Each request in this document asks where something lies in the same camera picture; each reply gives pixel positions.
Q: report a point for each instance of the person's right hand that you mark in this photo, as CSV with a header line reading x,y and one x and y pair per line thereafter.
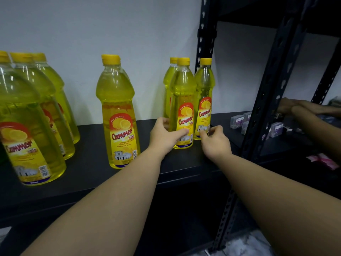
x,y
217,146

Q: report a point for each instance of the person's left hand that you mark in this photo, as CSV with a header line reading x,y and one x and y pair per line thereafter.
x,y
162,141

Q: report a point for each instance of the black metal shelving rack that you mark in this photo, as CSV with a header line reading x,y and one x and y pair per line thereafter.
x,y
222,118
88,167

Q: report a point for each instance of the person's left forearm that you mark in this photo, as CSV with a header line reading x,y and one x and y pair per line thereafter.
x,y
106,210

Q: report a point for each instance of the another person's forearm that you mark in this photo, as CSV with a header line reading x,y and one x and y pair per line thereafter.
x,y
319,107
322,133

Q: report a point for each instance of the person's right forearm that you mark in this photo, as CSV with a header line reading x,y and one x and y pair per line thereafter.
x,y
279,207

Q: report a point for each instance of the pink packet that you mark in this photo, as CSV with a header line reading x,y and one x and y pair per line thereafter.
x,y
323,161

